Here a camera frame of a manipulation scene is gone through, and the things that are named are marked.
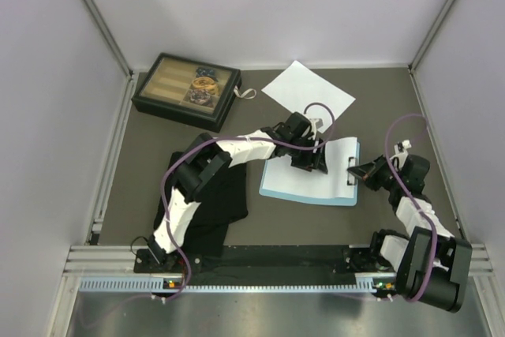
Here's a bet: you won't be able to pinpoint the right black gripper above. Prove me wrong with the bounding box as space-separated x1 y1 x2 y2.
346 153 403 191

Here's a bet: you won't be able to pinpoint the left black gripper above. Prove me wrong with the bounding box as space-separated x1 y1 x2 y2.
287 136 327 175

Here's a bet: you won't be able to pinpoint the light blue clipboard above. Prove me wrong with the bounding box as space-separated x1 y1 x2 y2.
258 137 362 208

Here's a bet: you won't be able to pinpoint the white paper sheet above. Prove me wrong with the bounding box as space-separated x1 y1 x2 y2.
261 137 359 200
262 61 355 119

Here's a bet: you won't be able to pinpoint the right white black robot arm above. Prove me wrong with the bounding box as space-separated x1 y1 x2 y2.
347 152 473 313

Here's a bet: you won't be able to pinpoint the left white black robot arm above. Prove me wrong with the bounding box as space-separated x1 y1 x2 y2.
134 112 328 273

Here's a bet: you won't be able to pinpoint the black cloth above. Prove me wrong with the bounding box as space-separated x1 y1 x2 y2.
153 151 249 259

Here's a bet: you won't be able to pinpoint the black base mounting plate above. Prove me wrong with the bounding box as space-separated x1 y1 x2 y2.
134 245 393 273

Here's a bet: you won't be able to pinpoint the black compartment display box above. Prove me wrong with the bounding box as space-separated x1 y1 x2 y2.
132 53 241 132

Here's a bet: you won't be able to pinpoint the yellow rubber bands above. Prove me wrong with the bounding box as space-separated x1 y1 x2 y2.
192 77 220 95

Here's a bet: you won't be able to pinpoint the blue black small items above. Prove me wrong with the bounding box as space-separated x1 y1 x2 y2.
196 67 216 81

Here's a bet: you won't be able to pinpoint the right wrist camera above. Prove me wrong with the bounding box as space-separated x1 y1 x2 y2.
391 140 412 170

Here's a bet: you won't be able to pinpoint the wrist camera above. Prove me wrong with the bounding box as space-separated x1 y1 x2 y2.
309 118 324 136
391 140 412 170

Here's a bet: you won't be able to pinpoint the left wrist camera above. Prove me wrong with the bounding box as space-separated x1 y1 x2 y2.
309 118 324 136

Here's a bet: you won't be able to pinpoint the dark mixed hair ties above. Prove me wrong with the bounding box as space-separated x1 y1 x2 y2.
188 90 212 106

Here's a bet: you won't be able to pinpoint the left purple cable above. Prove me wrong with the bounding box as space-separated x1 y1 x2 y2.
159 102 337 301

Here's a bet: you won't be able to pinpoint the right aluminium corner post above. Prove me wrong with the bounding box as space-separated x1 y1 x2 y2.
409 0 458 73

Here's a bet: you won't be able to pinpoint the aluminium corner post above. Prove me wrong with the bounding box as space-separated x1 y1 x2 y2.
81 0 133 77
409 0 458 73

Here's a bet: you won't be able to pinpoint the left aluminium corner post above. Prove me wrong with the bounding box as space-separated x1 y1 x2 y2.
81 0 133 77

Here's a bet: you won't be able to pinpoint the aluminium front frame rail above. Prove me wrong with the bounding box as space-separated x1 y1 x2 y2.
62 242 495 278

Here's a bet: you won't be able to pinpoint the grey slotted cable duct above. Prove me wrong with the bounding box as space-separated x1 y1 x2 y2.
79 277 394 294

